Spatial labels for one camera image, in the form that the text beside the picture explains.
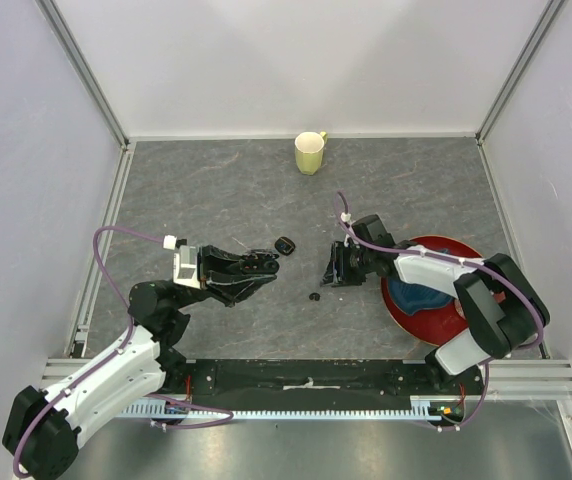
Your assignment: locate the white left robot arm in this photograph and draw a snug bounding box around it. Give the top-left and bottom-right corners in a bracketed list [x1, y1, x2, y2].
[2, 245, 279, 479]

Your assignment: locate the black case with gold line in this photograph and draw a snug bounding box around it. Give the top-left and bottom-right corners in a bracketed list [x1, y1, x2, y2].
[274, 236, 296, 256]

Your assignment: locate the red round plate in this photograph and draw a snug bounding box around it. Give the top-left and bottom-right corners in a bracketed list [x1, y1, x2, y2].
[380, 234, 485, 347]

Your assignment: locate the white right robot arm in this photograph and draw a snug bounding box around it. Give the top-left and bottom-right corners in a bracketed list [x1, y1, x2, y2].
[322, 212, 550, 394]

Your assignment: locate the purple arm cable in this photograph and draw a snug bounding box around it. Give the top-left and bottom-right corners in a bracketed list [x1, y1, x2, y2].
[334, 190, 547, 434]
[12, 225, 237, 479]

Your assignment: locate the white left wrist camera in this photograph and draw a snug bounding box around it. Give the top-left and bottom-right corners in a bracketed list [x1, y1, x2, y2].
[162, 235, 201, 290]

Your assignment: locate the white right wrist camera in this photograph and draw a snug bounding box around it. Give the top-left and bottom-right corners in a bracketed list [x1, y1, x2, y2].
[339, 211, 353, 247]

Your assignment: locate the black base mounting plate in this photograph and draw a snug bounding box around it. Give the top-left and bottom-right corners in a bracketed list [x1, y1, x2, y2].
[160, 359, 483, 412]

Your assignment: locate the aluminium frame post left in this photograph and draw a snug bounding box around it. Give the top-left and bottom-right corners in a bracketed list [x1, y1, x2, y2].
[36, 0, 129, 149]

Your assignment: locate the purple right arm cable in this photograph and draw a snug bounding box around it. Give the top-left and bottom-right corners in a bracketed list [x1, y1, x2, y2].
[334, 190, 547, 434]

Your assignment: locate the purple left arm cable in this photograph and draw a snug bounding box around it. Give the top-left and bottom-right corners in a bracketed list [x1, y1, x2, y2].
[12, 225, 237, 479]

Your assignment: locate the pale green mug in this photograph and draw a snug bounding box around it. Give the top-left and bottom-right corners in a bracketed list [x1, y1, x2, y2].
[294, 131, 327, 175]

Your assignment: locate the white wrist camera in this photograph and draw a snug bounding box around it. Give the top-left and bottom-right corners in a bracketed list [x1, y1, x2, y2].
[339, 211, 353, 247]
[162, 235, 201, 290]

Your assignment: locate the white slotted cable duct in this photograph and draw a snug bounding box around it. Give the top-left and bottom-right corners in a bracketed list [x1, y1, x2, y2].
[120, 392, 467, 420]

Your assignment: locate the aluminium frame post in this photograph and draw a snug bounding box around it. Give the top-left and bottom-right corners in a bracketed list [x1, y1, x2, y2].
[36, 0, 129, 149]
[475, 0, 567, 147]

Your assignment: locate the aluminium frame post right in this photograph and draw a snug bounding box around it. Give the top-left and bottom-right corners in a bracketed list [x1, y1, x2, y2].
[475, 0, 567, 147]

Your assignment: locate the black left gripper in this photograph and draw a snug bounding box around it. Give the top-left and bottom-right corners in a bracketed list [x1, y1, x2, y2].
[174, 244, 277, 310]

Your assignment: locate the blue leaf-shaped dish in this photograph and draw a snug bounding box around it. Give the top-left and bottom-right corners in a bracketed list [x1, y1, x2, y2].
[384, 245, 455, 316]

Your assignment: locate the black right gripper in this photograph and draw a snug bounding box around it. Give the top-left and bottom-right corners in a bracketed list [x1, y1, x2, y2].
[319, 240, 374, 287]

